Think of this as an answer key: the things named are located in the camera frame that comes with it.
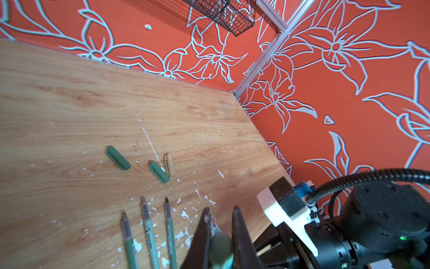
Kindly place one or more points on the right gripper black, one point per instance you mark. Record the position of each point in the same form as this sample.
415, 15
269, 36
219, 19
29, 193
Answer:
279, 248

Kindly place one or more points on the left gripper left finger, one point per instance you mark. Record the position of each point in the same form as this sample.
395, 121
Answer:
198, 254

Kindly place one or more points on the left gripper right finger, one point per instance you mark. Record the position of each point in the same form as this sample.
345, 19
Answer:
244, 251

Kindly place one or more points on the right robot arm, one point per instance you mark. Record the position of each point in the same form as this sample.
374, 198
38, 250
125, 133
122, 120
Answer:
348, 223

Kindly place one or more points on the light green pen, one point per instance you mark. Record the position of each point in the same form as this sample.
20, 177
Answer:
148, 226

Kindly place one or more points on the green pen cap middle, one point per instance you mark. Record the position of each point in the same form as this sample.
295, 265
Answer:
158, 172

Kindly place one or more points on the beige pen cap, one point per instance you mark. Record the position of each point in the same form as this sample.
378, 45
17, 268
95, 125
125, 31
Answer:
169, 165

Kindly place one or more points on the dark green pen cap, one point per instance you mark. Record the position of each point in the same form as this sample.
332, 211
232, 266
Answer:
117, 158

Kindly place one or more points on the black wire basket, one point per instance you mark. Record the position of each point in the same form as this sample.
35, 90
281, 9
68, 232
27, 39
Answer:
235, 16

